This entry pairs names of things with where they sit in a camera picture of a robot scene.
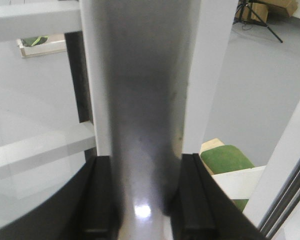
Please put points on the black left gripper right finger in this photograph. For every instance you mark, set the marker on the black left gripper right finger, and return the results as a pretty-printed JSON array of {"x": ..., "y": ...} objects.
[{"x": 202, "y": 211}]

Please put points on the green sandbag by box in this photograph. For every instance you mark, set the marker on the green sandbag by box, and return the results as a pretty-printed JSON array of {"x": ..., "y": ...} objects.
[{"x": 229, "y": 158}]

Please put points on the black tripod stand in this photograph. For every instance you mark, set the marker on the black tripod stand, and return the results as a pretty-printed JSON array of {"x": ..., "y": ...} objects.
[{"x": 250, "y": 11}]

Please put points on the grey door handle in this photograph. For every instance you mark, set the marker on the grey door handle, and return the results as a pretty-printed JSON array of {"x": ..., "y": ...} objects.
[{"x": 138, "y": 56}]

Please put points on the green sandbag behind glass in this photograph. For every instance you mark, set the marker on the green sandbag behind glass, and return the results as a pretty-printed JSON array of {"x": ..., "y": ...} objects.
[{"x": 34, "y": 41}]

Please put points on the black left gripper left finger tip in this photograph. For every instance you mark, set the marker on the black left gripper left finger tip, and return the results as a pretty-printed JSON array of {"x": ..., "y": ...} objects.
[{"x": 83, "y": 209}]

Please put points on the light wooden box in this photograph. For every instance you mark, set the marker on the light wooden box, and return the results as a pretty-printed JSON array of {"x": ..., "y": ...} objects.
[{"x": 207, "y": 151}]

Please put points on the brown cardboard box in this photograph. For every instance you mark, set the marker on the brown cardboard box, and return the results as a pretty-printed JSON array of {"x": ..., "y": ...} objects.
[{"x": 282, "y": 8}]

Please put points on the white diagonal support brace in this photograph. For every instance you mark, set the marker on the white diagonal support brace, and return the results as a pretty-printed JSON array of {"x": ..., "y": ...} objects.
[{"x": 239, "y": 185}]

